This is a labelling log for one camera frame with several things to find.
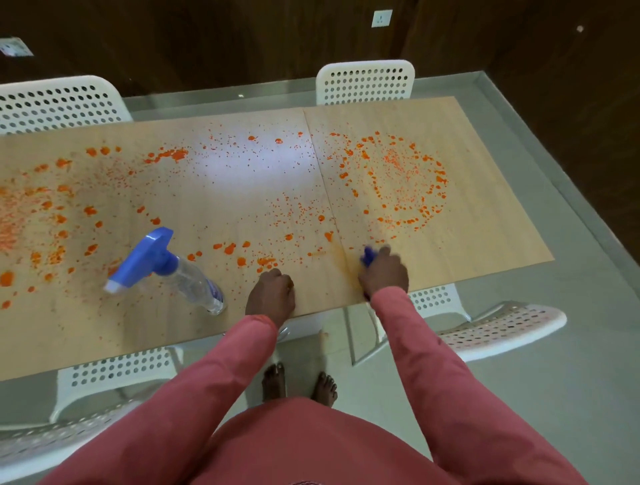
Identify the person's left hand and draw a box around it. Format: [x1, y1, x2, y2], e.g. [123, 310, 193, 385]
[245, 268, 297, 328]

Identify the white wall switch plate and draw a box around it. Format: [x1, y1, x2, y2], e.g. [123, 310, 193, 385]
[0, 37, 35, 58]

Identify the person's right forearm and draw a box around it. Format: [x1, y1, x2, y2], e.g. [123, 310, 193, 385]
[370, 287, 506, 450]

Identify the person's foot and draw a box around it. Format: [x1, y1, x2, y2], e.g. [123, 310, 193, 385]
[311, 372, 339, 408]
[262, 363, 287, 403]

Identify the person's right hand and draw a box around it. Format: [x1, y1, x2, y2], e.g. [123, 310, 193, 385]
[358, 245, 410, 301]

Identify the clear spray bottle blue trigger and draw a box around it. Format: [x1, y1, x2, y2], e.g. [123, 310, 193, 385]
[103, 227, 227, 316]

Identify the light wood table sheet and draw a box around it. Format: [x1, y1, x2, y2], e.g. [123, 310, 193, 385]
[304, 96, 555, 305]
[0, 107, 365, 383]

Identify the person's right foot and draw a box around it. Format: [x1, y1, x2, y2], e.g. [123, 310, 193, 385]
[311, 372, 339, 408]

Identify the person's left foot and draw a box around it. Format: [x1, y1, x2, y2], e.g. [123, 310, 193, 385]
[262, 363, 287, 403]

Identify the person's left forearm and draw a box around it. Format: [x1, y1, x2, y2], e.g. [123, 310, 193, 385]
[112, 315, 281, 485]

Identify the person's pink garment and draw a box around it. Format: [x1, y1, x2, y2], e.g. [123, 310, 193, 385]
[190, 397, 451, 485]

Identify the white perforated plastic chair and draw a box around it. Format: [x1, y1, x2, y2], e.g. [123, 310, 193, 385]
[0, 75, 134, 136]
[347, 284, 569, 364]
[315, 60, 416, 106]
[0, 345, 187, 483]

